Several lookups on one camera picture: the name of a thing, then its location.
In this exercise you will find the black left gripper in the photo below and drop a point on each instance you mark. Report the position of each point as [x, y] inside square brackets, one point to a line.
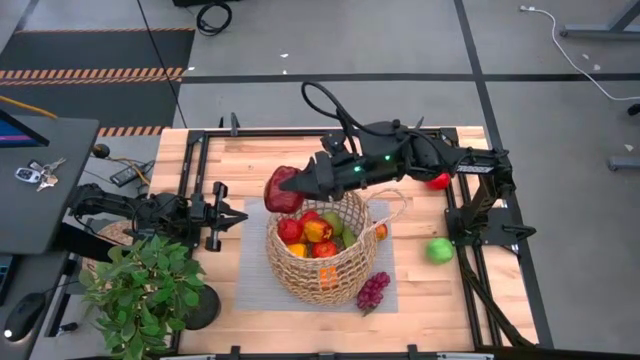
[214, 220]

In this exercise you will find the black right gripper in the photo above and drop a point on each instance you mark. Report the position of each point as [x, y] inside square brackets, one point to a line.
[335, 175]

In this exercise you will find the green pear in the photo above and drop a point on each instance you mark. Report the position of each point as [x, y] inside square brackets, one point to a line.
[333, 222]

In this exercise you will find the red and yellow apple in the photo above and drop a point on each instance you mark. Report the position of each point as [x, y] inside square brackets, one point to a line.
[318, 231]

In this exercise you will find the green cucumber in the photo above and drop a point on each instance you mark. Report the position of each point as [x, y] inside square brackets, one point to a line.
[348, 238]

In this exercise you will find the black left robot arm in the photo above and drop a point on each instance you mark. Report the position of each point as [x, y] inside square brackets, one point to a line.
[130, 207]

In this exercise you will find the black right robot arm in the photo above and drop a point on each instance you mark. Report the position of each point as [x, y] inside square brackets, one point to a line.
[475, 167]

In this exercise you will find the grey woven placemat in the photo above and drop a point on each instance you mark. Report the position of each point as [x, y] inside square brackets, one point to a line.
[252, 260]

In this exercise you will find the small peach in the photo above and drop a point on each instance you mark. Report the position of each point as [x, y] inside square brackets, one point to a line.
[381, 232]

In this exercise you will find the black plant pot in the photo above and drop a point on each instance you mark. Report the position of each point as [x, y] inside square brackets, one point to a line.
[207, 307]

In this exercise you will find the black power adapter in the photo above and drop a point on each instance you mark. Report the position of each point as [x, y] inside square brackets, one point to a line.
[125, 175]

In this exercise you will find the round wicker mat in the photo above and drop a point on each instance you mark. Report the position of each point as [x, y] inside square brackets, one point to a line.
[117, 231]

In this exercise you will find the green leafy plant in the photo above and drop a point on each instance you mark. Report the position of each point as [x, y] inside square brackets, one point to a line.
[140, 295]

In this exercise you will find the purple grape bunch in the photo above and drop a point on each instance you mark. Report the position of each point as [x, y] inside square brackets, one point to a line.
[372, 292]

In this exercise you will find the black round knob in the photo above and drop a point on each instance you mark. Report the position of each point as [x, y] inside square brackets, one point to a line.
[101, 150]

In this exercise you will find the green apple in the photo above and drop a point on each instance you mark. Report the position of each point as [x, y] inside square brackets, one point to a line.
[440, 251]

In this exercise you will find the black desk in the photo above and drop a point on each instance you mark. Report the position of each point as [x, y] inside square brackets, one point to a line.
[45, 210]

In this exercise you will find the key bunch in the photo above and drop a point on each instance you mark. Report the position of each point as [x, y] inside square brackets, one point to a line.
[40, 174]

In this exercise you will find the dark low desk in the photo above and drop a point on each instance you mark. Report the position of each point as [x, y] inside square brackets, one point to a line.
[30, 272]

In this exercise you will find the black hazard-striped floor mat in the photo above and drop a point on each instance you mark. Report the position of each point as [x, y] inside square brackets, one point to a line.
[100, 50]

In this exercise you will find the black computer mouse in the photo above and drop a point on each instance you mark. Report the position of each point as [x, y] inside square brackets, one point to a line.
[24, 315]

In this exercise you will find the computer monitor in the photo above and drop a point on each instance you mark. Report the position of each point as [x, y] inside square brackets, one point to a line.
[15, 134]

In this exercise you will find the grey table leg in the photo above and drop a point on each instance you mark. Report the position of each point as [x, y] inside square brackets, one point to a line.
[625, 162]
[600, 33]

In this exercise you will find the black aluminium table frame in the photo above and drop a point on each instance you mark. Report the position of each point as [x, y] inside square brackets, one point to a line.
[280, 132]

